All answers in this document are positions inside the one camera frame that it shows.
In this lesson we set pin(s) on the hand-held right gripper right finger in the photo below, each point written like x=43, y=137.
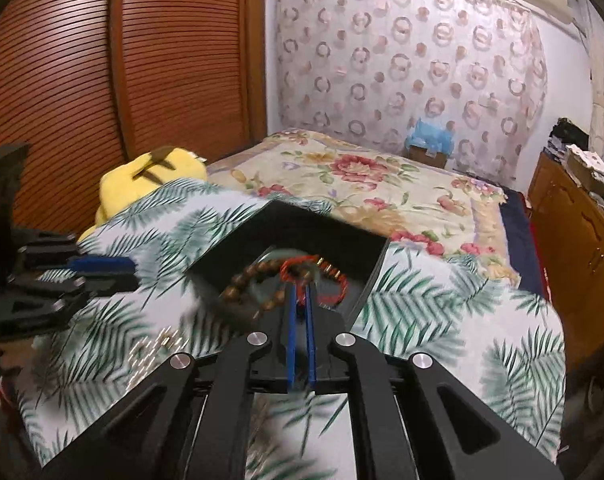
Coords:
x=310, y=350

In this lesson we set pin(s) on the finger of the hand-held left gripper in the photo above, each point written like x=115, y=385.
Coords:
x=37, y=305
x=102, y=263

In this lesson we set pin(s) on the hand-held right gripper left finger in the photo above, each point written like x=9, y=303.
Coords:
x=293, y=350

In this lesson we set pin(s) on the pale green jade bangle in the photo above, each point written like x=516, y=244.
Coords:
x=282, y=254

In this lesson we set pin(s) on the black jewelry box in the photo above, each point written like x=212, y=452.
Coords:
x=302, y=230

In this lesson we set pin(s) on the yellow plush toy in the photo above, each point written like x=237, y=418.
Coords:
x=132, y=185

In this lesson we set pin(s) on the brown louvred wardrobe door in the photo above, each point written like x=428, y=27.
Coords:
x=47, y=85
x=182, y=60

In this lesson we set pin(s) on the palm leaf tablecloth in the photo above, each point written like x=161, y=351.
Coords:
x=431, y=320

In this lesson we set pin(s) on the floral blanket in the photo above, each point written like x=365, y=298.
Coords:
x=357, y=185

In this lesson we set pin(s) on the small cardboard box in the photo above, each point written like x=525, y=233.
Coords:
x=426, y=156

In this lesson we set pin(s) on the dark blue bedsheet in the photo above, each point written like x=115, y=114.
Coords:
x=519, y=240

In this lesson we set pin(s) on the blue plastic bag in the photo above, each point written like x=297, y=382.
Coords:
x=429, y=135

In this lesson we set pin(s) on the wooden sideboard cabinet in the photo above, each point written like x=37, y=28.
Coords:
x=571, y=240

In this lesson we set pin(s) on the circle patterned sheer curtain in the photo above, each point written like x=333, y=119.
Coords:
x=381, y=60

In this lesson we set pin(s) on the stack of folded clothes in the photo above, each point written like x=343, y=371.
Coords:
x=566, y=135

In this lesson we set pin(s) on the box with patterned cloth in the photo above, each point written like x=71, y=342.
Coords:
x=589, y=165

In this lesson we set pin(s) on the beige window curtain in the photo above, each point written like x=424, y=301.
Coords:
x=599, y=70

